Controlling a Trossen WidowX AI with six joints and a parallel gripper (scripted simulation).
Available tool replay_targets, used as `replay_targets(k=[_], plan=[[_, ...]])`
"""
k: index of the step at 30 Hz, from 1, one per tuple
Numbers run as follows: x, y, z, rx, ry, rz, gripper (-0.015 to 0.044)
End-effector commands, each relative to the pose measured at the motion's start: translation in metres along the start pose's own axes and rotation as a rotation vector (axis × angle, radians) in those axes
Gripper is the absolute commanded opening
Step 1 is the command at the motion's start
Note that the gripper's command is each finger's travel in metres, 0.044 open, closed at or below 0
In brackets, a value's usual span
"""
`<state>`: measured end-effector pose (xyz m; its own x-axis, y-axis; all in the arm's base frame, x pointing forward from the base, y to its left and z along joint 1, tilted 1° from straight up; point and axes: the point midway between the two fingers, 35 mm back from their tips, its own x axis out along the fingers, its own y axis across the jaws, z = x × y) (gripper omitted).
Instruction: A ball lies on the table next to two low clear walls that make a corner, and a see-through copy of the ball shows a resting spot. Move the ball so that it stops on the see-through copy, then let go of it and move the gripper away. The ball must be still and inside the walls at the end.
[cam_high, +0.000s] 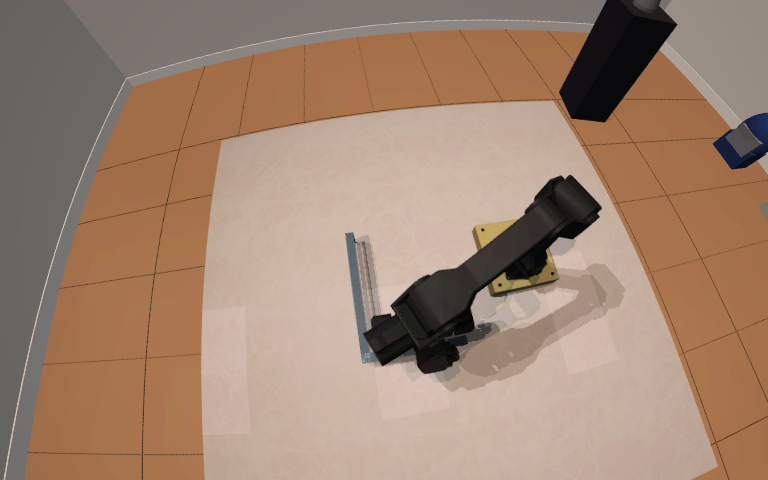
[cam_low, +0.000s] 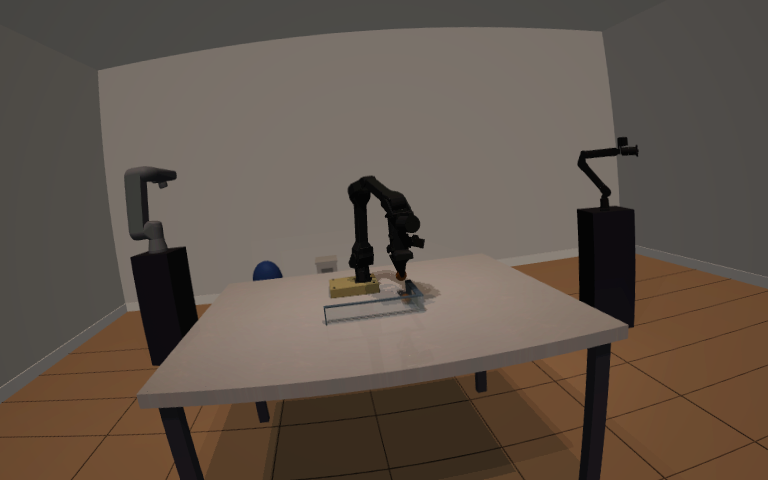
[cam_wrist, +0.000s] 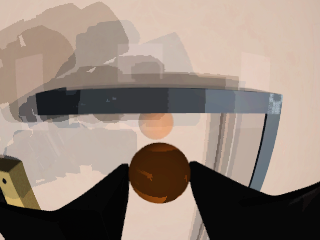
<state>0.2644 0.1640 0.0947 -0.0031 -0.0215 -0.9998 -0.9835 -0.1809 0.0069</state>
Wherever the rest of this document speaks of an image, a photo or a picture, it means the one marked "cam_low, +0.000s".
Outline clear low corner wall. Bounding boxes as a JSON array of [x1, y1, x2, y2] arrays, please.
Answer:
[[325, 296, 425, 325]]

